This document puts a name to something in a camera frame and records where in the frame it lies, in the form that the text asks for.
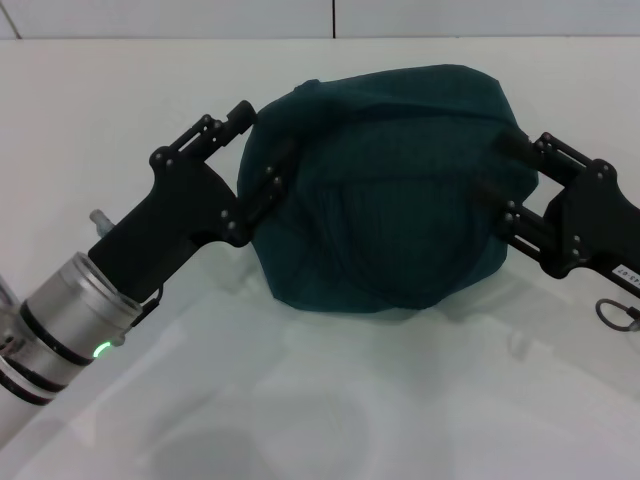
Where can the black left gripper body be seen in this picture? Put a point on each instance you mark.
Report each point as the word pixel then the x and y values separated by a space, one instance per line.
pixel 170 225

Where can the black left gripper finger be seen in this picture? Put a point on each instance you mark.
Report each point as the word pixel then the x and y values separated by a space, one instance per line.
pixel 267 192
pixel 215 130

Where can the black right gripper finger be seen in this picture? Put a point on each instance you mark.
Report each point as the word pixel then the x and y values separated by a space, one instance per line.
pixel 530 227
pixel 550 152

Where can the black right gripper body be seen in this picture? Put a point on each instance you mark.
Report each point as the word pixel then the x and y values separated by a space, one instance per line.
pixel 595 225

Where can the dark teal insulated lunch bag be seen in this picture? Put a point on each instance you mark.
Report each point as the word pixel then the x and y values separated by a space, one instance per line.
pixel 390 200

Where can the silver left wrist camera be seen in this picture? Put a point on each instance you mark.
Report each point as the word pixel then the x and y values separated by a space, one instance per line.
pixel 7 300

